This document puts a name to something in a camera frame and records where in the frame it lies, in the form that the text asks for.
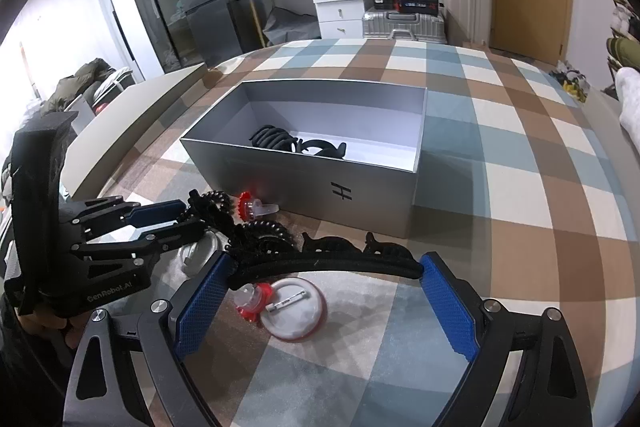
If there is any red flower clear ring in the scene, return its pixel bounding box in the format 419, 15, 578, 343
236, 190, 280, 223

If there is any grey open storage box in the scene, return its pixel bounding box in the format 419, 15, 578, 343
180, 79, 427, 237

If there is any plaid bed cover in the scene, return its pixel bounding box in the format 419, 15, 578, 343
60, 37, 632, 427

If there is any black scrunchie in box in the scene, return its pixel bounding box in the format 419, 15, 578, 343
250, 124, 298, 153

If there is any person's left hand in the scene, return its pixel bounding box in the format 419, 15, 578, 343
15, 309, 92, 349

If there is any silver suitcase lying flat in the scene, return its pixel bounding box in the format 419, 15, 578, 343
362, 9, 447, 44

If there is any silver round badge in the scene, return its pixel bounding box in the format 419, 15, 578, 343
178, 231, 227, 277

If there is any black hair clip band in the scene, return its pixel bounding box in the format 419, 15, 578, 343
227, 232, 424, 289

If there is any white round pin badge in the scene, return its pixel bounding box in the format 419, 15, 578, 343
260, 277, 326, 343

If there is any black beaded bracelet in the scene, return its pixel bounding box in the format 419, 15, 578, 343
230, 220, 300, 273

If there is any black red box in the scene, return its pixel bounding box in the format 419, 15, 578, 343
373, 0, 439, 16

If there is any black hair tie in box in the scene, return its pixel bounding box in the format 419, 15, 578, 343
294, 136, 348, 160

